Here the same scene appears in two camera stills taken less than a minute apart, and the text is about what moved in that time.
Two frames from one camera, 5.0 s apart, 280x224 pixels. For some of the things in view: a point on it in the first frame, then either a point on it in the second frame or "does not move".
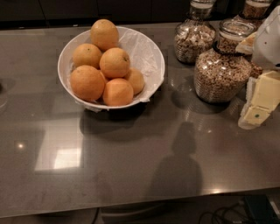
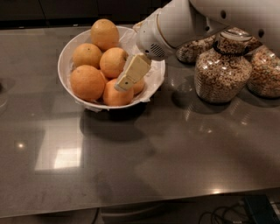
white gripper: [268, 44] -> [149, 39]
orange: [87, 82] does not move
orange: [117, 92] does not move
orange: [115, 63] does not move
